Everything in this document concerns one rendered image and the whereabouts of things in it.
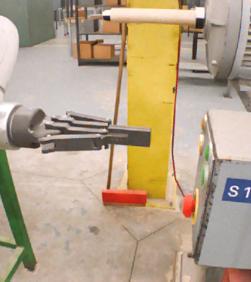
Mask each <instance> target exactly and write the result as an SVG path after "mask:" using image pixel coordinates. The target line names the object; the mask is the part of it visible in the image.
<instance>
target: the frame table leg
mask: <svg viewBox="0 0 251 282"><path fill-rule="evenodd" d="M0 197H1V202H2V204H3V207H4V210H5V212H6V215H7V219H8V221H9V224H10V227H11V230H12V234H13V236H14V239H15V243H16V245H17V246H20V247H24V248H26V252H27V253H26V255H25V256H24V258H23V259H22V262H23V265H24V266H25V268H26V269H28V270H29V271H30V272H31V271H35V266H36V264H37V262H36V258H35V256H34V251H33V249H32V244H31V242H30V239H29V235H28V231H27V229H26V225H25V222H24V219H23V214H22V211H21V207H20V203H19V201H18V196H17V193H16V191H15V186H14V183H13V180H12V173H11V170H10V166H9V162H8V160H7V152H6V150H5V149H0Z"/></svg>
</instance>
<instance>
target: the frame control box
mask: <svg viewBox="0 0 251 282"><path fill-rule="evenodd" d="M201 134H202V145H201V150H200V152H199V158H198V163H197V171H196V176H195V181H194V190H193V194H192V198H193V200H195V201H196V204H195V213H194V212H192V258H193V259H194V262H195V264H196V265H199V266H201V265H203V266H207V267H208V266H211V267H226V268H237V269H249V270H251V113H249V112H240V111H230V110H221V109H209V110H208V111H207V125H206V130H205V134H204V133H202V132H201ZM209 142H212V155H211V162H210V165H208V164H207V161H206V160H205V148H206V147H207V145H208V143H209ZM203 165H205V181H204V185H203V187H202V186H201V185H200V176H201V170H202V166H203Z"/></svg>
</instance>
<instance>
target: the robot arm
mask: <svg viewBox="0 0 251 282"><path fill-rule="evenodd" d="M18 40H19V37H18V31H17V28H16V27H15V25H13V23H12V22H11V21H10V20H9V19H7V18H5V17H3V16H0V149H5V150H11V151H16V150H19V149H21V148H29V149H38V148H39V147H40V148H41V151H42V153H44V154H45V153H51V152H55V151H66V152H71V151H101V149H102V146H103V145H104V150H106V149H109V144H115V145H130V146H139V147H146V148H149V147H150V144H151V127H141V126H124V125H115V124H112V120H111V119H108V118H104V117H97V116H93V115H83V114H79V113H76V112H73V111H71V110H67V111H66V116H63V117H60V116H58V115H53V116H47V115H46V113H45V112H44V111H43V110H42V109H41V108H39V107H25V106H24V105H23V104H19V103H13V102H3V100H4V93H5V91H6V89H7V85H9V83H10V79H11V76H12V72H13V70H14V67H15V61H16V58H17V54H18V47H19V44H18Z"/></svg>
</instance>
